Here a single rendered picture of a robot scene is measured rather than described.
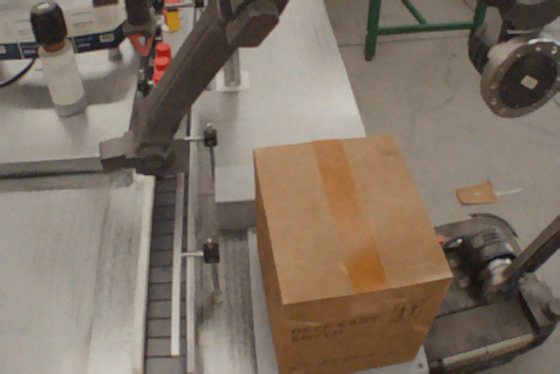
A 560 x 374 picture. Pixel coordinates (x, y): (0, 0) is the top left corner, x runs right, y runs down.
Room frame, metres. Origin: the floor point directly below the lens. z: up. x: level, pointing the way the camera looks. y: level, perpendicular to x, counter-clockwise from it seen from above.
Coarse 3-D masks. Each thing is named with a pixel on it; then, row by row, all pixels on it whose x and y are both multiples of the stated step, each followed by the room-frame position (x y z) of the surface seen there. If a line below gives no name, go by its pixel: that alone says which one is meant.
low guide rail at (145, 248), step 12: (144, 228) 0.67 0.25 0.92; (144, 240) 0.64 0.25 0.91; (144, 252) 0.61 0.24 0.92; (144, 264) 0.59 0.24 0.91; (144, 276) 0.56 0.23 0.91; (144, 288) 0.53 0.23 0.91; (144, 300) 0.51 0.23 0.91; (144, 312) 0.49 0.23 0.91; (144, 324) 0.47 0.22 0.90; (144, 336) 0.44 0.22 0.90
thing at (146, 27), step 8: (128, 8) 1.11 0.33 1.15; (136, 8) 1.10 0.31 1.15; (144, 8) 1.11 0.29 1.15; (128, 16) 1.11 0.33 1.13; (136, 16) 1.10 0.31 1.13; (144, 16) 1.11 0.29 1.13; (152, 16) 1.14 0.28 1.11; (128, 24) 1.11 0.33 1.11; (136, 24) 1.10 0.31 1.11; (144, 24) 1.11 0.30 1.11; (152, 24) 1.11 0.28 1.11; (128, 32) 1.08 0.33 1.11; (136, 32) 1.08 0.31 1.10; (144, 32) 1.08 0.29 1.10
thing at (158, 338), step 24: (192, 0) 1.65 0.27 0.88; (168, 192) 0.80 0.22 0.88; (168, 216) 0.73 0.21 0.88; (168, 240) 0.67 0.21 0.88; (168, 264) 0.61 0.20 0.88; (168, 288) 0.56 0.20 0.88; (168, 312) 0.51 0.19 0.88; (168, 336) 0.46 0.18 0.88; (144, 360) 0.41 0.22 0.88; (168, 360) 0.41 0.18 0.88
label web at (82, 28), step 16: (160, 0) 1.53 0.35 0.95; (64, 16) 1.29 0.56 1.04; (80, 16) 1.30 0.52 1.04; (96, 16) 1.30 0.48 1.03; (112, 16) 1.32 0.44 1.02; (80, 32) 1.30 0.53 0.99; (96, 32) 1.30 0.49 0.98; (112, 32) 1.31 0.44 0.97; (80, 48) 1.29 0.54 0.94; (96, 48) 1.30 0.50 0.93; (112, 48) 1.31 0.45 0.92
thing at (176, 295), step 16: (192, 16) 1.40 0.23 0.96; (176, 192) 0.72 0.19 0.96; (176, 208) 0.68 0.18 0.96; (176, 224) 0.64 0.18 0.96; (176, 240) 0.61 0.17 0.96; (176, 256) 0.57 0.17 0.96; (176, 272) 0.54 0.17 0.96; (176, 288) 0.51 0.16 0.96; (176, 304) 0.47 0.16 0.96; (176, 320) 0.44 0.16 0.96; (176, 336) 0.41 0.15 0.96; (176, 352) 0.39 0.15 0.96
